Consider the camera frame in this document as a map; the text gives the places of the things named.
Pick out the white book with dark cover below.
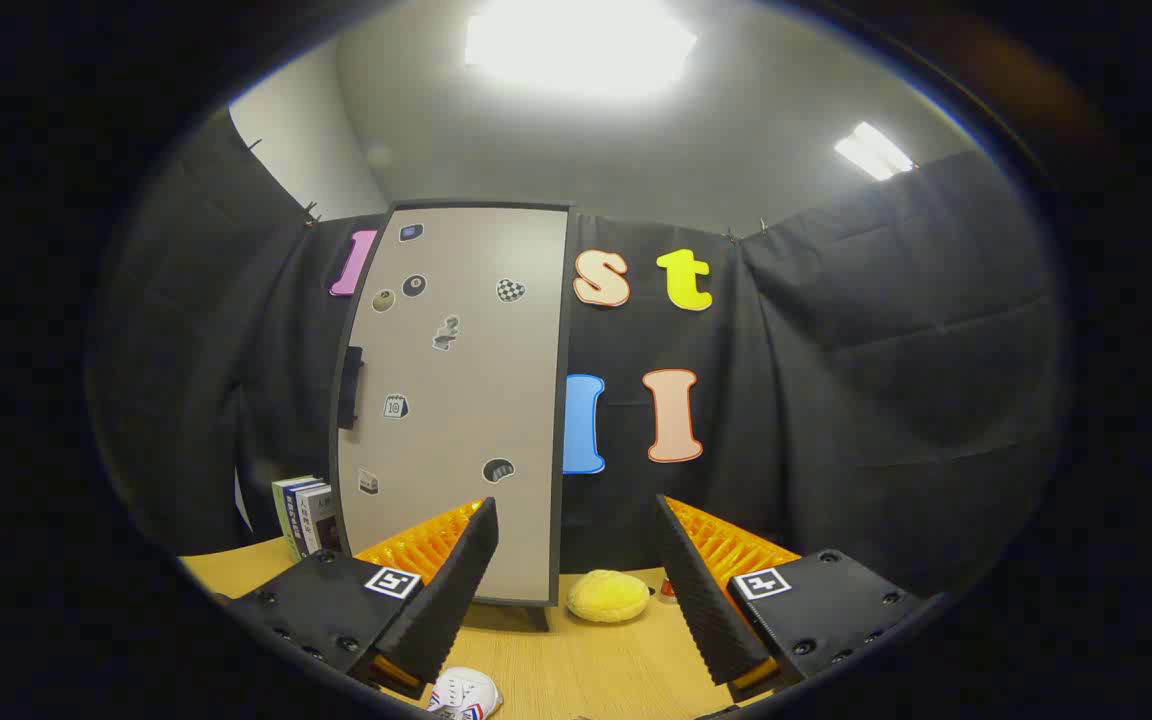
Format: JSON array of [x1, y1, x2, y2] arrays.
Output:
[[298, 484, 342, 554]]

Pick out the dark grey shoe cabinet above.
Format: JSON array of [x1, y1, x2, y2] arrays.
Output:
[[329, 200, 577, 631]]

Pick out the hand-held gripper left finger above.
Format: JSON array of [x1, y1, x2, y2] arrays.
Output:
[[221, 497, 500, 701]]

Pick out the blue book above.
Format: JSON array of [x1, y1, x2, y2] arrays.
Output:
[[286, 484, 309, 557]]

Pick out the yellow plush toy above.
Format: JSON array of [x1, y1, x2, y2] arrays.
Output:
[[566, 569, 652, 625]]

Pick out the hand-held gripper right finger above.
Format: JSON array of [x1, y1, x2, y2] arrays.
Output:
[[654, 494, 927, 703]]

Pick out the black backdrop cloth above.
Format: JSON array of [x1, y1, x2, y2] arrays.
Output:
[[86, 105, 1072, 601]]

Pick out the small ceiling light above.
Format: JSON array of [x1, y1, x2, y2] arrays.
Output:
[[833, 121, 915, 182]]

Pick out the grey shoe cabinet door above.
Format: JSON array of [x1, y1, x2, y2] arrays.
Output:
[[336, 207, 569, 604]]

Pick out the white canvas shoe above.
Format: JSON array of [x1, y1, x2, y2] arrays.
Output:
[[426, 667, 503, 720]]

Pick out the black door handle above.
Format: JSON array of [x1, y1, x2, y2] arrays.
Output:
[[338, 346, 365, 431]]

